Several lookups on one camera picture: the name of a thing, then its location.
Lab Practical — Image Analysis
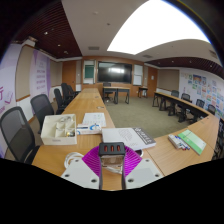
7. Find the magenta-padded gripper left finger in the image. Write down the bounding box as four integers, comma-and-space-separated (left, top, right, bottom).
60, 145, 104, 190

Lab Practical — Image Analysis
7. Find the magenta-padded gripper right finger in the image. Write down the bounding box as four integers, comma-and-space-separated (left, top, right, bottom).
121, 146, 165, 190

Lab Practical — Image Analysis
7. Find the black charger block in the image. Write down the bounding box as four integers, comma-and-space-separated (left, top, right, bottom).
98, 142, 127, 174

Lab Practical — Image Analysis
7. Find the white book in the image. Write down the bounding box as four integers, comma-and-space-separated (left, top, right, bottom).
101, 126, 157, 152

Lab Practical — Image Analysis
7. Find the small white and blue box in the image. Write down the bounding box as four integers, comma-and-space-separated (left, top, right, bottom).
76, 123, 103, 136

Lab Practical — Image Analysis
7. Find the pack of marker pens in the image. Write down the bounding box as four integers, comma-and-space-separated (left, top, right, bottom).
167, 133, 191, 152

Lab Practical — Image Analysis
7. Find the white open cardboard box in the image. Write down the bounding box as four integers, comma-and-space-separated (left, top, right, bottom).
40, 114, 78, 146

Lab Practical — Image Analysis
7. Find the green booklet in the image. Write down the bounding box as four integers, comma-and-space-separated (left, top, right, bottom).
177, 129, 207, 156

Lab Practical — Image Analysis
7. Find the white paper sheet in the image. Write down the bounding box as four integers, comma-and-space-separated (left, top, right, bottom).
81, 112, 107, 128

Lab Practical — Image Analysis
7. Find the black mesh office chair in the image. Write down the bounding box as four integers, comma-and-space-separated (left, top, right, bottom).
30, 93, 56, 134
0, 106, 39, 164
60, 82, 81, 101
53, 88, 68, 114

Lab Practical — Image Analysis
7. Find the long wooden table row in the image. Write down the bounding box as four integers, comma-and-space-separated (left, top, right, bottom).
152, 91, 209, 124

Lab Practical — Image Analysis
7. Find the group of black office chairs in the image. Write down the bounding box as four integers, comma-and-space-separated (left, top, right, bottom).
169, 89, 224, 161

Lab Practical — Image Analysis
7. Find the small wooden side table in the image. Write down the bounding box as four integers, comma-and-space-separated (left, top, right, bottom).
138, 86, 149, 99

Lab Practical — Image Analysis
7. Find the wooden desk with black legs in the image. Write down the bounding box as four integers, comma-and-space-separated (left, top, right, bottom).
102, 86, 131, 105

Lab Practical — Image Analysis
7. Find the black chair behind desk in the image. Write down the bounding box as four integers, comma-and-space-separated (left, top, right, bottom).
102, 82, 113, 101

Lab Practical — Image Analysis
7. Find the plain white whiteboard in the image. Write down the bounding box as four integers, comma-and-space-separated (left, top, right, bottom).
133, 64, 144, 86

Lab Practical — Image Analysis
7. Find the whiteboard with green panel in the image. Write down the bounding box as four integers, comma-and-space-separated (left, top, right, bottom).
82, 59, 96, 85

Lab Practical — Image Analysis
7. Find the large white ceiling light panel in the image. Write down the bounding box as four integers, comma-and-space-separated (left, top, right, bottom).
106, 0, 211, 56

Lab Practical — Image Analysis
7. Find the group of colourful wall posters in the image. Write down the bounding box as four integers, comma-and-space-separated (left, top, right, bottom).
181, 72, 224, 119

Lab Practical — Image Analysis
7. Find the large black wall screen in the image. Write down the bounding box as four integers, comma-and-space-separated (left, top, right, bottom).
97, 61, 133, 84

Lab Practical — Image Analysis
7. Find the purple wall banner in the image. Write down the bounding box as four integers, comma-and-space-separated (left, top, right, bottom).
29, 49, 52, 99

